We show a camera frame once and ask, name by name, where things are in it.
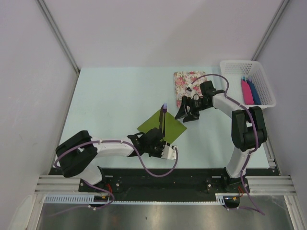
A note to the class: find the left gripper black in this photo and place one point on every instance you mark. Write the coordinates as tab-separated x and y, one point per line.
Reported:
161	144

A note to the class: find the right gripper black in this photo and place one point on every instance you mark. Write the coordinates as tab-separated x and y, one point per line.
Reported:
192	115

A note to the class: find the green paper napkin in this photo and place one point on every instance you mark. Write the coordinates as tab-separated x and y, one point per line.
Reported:
173	127

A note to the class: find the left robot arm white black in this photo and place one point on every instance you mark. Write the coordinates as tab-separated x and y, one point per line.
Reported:
76	156

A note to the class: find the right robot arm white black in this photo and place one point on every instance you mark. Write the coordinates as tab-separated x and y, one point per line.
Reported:
248	130

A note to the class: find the pink rolled napkin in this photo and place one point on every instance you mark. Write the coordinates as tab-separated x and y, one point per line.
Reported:
246	91

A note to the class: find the floral tray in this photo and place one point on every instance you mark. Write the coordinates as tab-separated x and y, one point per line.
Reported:
187	79

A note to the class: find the white plastic basket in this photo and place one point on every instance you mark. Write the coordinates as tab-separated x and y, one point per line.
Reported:
233	70

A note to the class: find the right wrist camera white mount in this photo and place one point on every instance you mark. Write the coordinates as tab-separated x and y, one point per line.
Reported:
192	93

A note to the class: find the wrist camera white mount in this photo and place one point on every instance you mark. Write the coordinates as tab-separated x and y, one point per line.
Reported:
192	93
169	152

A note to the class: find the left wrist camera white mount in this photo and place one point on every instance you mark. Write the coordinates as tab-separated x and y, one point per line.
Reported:
169	152

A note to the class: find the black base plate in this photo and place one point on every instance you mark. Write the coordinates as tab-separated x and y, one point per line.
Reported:
181	185

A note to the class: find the white slotted cable duct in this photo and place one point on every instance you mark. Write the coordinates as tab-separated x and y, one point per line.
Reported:
97	200

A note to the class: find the aluminium rail frame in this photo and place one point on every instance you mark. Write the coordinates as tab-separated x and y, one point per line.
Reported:
270	204

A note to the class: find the right corner aluminium post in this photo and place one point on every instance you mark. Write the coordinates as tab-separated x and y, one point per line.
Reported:
270	29

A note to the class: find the corner aluminium post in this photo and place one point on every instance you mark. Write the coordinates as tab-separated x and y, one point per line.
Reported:
57	34
270	29

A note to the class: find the left corner aluminium post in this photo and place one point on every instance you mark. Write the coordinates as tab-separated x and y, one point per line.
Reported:
57	34

